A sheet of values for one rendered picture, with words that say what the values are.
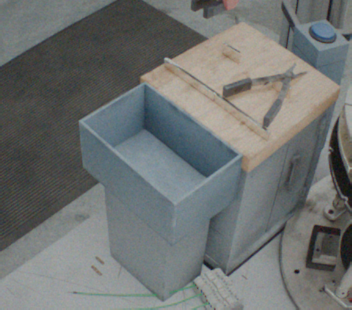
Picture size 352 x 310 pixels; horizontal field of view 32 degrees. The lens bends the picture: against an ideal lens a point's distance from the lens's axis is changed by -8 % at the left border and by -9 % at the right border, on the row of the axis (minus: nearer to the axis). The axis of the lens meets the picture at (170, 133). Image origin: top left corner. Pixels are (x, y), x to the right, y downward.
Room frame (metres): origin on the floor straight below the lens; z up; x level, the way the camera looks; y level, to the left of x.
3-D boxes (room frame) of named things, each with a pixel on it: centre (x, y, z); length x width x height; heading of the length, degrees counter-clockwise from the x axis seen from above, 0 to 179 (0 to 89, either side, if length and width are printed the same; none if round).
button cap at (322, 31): (0.81, -0.24, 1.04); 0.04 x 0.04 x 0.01
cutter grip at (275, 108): (0.56, -0.12, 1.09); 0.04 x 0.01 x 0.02; 150
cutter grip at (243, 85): (0.60, -0.08, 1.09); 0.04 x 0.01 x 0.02; 120
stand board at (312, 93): (0.64, -0.09, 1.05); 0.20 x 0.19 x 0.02; 135
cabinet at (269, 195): (0.64, -0.10, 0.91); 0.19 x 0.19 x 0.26; 45
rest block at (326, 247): (0.54, -0.25, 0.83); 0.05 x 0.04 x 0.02; 168
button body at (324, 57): (0.81, -0.24, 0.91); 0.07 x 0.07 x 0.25; 27
